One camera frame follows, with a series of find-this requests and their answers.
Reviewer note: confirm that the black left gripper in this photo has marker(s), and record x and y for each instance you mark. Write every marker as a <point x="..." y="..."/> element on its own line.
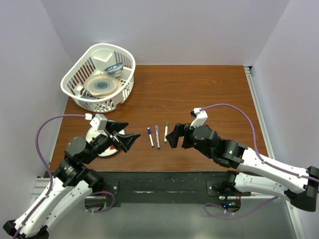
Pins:
<point x="124" y="142"/>

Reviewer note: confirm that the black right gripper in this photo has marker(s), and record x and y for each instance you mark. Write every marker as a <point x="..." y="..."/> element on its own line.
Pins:
<point x="179" y="130"/>

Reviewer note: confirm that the white green pen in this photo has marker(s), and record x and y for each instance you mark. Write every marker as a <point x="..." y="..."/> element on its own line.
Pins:
<point x="165" y="132"/>

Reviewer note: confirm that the white purple pen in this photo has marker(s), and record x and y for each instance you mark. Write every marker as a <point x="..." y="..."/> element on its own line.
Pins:
<point x="157" y="136"/>

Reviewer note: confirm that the grey pen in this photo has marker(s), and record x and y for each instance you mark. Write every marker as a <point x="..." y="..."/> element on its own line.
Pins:
<point x="151" y="140"/>

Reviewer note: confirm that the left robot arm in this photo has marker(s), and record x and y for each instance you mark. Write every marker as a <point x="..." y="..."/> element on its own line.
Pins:
<point x="71" y="181"/>

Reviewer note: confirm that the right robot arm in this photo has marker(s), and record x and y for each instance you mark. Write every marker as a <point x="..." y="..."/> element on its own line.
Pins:
<point x="256" y="173"/>

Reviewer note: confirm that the strawberry pattern plate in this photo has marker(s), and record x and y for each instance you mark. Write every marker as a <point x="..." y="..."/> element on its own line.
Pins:
<point x="93" y="134"/>

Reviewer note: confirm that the beige blue ceramic plate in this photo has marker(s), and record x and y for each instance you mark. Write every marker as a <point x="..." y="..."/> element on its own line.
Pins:
<point x="100" y="86"/>

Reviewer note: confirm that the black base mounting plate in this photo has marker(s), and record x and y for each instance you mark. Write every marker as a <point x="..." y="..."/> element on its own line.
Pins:
<point x="170" y="187"/>

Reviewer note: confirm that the white plastic dish basket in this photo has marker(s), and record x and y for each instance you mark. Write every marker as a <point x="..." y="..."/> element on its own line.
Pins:
<point x="94" y="61"/>

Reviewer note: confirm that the blue white ceramic bowl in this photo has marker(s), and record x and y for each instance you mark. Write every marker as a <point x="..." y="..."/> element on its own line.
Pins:
<point x="115" y="70"/>

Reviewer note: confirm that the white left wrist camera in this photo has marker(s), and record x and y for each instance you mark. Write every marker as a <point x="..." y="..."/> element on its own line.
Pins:
<point x="98" y="122"/>

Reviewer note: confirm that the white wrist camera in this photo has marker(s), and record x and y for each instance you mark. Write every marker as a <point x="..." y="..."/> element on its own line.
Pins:
<point x="199" y="117"/>
<point x="98" y="122"/>

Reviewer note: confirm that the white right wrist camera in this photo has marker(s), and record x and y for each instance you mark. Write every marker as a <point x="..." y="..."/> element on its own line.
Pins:
<point x="199" y="117"/>

